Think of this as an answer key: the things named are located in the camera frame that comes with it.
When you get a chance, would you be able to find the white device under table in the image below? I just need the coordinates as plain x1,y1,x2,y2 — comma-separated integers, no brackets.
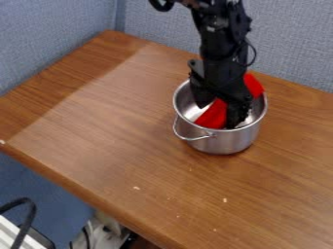
69,211,130,249

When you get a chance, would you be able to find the stainless steel pot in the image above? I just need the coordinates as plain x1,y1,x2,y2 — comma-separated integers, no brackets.
173,81,268,155

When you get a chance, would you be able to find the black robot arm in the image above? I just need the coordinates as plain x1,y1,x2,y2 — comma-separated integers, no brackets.
149,0,256,129

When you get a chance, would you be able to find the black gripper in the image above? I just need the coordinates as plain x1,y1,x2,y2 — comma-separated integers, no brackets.
189,55,255,129

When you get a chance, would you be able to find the black cable loop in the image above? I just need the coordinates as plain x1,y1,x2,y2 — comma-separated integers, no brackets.
0,197,38,249

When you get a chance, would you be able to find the red rectangular block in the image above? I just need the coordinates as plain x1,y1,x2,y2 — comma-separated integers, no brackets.
196,73,264,129

